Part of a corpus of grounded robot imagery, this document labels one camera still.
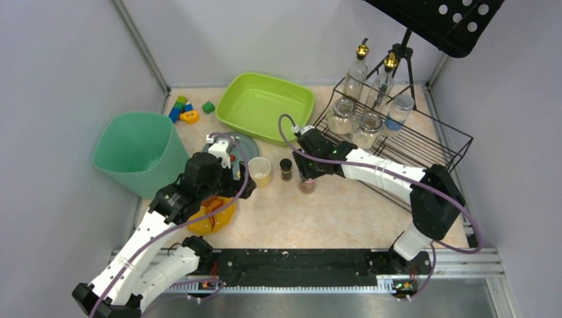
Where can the glass jar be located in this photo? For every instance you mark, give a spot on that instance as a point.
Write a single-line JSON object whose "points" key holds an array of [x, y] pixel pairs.
{"points": [[341, 116], [367, 130]]}

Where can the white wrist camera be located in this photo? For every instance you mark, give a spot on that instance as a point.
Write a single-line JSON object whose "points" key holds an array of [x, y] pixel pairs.
{"points": [[219, 147], [299, 131]]}

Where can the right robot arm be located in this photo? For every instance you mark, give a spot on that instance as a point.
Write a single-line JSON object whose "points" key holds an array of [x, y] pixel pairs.
{"points": [[433, 196]]}

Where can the silver lid blue label jar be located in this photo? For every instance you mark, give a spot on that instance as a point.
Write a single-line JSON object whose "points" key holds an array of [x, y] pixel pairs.
{"points": [[400, 109]]}

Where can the teal trash bin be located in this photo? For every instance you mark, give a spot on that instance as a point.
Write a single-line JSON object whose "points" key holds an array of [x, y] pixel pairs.
{"points": [[142, 151]]}

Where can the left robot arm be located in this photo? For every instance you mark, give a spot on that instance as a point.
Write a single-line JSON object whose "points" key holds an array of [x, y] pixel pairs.
{"points": [[127, 286]]}

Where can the yellow and white mug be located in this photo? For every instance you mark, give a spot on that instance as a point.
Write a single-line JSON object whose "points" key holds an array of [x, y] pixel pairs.
{"points": [[260, 171]]}

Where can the green plastic basin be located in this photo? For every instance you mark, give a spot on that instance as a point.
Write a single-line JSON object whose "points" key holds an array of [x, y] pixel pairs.
{"points": [[253, 103]]}

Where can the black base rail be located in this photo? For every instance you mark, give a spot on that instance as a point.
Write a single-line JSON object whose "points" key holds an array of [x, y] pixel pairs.
{"points": [[332, 270]]}

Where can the pink lid spice jar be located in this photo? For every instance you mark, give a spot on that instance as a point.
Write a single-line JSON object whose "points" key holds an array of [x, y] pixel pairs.
{"points": [[307, 186]]}

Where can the grey-blue plate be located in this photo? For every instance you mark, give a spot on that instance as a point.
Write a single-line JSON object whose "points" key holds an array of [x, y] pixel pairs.
{"points": [[248, 145]]}

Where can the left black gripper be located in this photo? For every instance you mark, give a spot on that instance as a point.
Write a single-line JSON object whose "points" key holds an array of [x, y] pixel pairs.
{"points": [[242, 186]]}

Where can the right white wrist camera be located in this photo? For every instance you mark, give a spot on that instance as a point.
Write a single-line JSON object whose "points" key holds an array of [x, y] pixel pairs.
{"points": [[299, 131]]}

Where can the green toy cube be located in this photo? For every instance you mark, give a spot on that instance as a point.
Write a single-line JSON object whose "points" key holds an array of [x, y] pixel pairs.
{"points": [[208, 107]]}

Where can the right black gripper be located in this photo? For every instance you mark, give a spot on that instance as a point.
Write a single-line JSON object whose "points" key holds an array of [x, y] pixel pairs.
{"points": [[307, 165]]}

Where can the gold top oil bottle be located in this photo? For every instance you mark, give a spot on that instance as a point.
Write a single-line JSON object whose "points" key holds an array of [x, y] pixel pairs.
{"points": [[356, 74], [382, 85]]}

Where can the stacked toy blocks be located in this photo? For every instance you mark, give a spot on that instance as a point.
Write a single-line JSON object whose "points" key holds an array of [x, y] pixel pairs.
{"points": [[180, 106]]}

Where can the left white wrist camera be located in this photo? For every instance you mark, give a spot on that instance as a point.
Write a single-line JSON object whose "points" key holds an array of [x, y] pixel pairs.
{"points": [[219, 147]]}

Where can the brown food scraps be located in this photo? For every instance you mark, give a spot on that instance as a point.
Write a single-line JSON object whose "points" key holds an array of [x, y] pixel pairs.
{"points": [[209, 207]]}

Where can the black tripod stand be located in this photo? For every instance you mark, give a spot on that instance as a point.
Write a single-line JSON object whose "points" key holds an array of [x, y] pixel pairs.
{"points": [[404, 56]]}

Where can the yellow scalloped plate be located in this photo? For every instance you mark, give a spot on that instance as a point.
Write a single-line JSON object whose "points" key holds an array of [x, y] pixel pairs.
{"points": [[215, 223]]}

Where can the orange toy piece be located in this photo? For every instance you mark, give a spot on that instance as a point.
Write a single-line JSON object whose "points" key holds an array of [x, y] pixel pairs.
{"points": [[190, 117]]}

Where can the black wire rack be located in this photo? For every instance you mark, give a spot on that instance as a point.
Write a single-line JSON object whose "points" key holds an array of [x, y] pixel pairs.
{"points": [[420, 143]]}

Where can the black lid spice jar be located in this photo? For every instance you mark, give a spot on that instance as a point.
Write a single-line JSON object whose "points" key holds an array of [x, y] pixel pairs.
{"points": [[286, 169]]}

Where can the black perforated tray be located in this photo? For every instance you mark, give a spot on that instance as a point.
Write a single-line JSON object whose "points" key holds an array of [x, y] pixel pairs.
{"points": [[453, 27]]}

